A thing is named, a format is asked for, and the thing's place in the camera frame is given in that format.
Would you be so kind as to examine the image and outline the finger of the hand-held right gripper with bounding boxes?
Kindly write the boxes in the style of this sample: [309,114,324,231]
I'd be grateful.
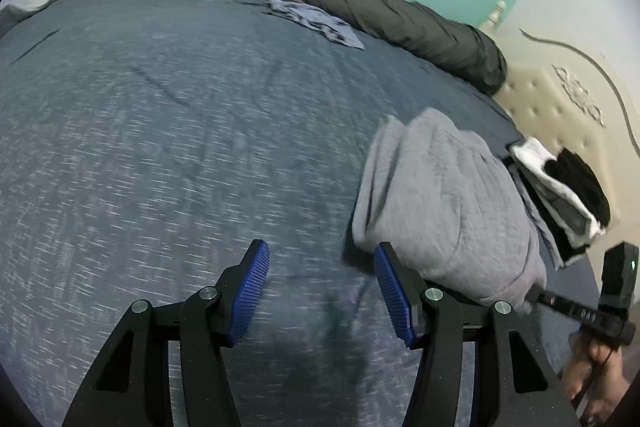
[529,287,602,324]

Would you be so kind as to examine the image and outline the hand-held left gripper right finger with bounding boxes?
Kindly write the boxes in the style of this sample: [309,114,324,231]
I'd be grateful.
[374,242,581,427]

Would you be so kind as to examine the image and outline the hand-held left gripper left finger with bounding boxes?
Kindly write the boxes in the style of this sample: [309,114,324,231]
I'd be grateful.
[62,239,271,427]

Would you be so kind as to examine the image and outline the grey quilted sweater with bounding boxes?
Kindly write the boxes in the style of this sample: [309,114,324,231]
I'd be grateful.
[351,108,547,312]

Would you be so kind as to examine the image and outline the person's right hand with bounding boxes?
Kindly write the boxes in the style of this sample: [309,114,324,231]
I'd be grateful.
[561,332,627,426]

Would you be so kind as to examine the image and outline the lavender grey folded garment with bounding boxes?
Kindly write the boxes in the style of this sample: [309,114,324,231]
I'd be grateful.
[505,157,568,272]

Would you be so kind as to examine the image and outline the white and black fleece garment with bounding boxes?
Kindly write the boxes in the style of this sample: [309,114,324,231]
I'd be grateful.
[509,138,612,244]

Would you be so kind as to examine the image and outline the beige tufted headboard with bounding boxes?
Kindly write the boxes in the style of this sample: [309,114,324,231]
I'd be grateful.
[477,0,640,288]

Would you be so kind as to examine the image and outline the bed with blue sheet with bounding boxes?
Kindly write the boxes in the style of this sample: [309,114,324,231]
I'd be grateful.
[0,0,602,427]

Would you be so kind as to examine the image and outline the small blue garment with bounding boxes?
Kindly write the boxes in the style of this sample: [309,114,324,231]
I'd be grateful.
[264,0,366,51]

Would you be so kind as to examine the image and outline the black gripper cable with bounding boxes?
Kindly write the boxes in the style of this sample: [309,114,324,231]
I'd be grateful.
[570,347,618,414]

